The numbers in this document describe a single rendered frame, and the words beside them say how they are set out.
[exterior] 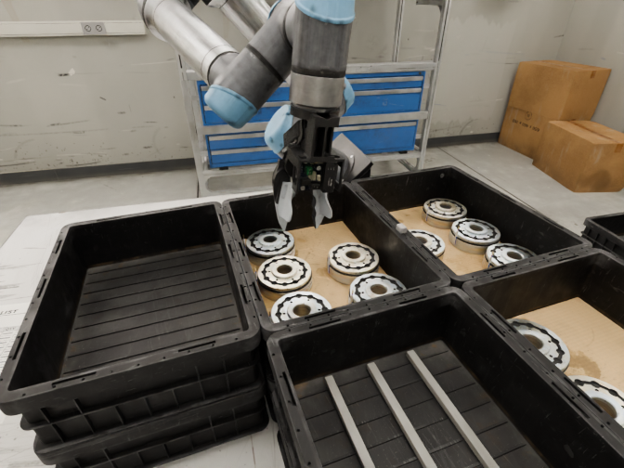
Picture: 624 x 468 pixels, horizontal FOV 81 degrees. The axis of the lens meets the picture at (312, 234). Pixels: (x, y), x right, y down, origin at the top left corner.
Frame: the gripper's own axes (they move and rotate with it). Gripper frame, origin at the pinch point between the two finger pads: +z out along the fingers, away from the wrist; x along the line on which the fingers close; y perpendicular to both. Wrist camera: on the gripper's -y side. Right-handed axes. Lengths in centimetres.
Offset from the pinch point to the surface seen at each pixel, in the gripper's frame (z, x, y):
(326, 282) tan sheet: 13.0, 5.9, 2.2
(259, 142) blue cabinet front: 45, 35, -189
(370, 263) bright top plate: 9.1, 14.6, 2.9
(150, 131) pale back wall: 64, -37, -282
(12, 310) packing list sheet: 33, -57, -26
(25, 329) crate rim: 7.9, -39.9, 9.0
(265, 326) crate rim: 4.8, -10.3, 18.8
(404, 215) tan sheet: 9.9, 33.8, -15.6
